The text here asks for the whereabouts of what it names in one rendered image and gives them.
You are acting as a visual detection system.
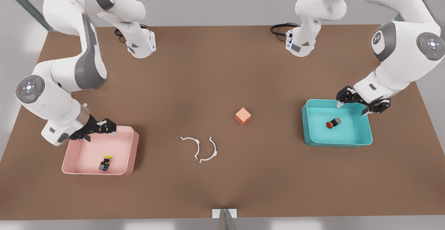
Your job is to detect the red button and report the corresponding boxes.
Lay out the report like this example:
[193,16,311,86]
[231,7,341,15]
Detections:
[326,117,342,130]

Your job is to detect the yellow button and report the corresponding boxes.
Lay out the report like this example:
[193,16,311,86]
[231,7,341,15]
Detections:
[99,155,113,171]

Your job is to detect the pink storage box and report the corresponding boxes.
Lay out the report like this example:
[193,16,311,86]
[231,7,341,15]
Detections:
[62,126,139,176]

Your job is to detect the blue storage box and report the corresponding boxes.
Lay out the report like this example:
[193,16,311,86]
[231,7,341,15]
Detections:
[301,99,373,148]

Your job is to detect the white curved clip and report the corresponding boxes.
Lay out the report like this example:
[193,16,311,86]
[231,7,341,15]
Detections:
[199,137,217,163]
[180,137,201,159]

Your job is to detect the orange cube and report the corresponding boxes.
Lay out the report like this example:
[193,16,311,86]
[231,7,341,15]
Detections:
[235,107,252,126]

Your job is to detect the black cable loop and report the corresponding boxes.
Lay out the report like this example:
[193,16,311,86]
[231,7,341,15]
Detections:
[270,23,300,43]
[114,24,150,45]

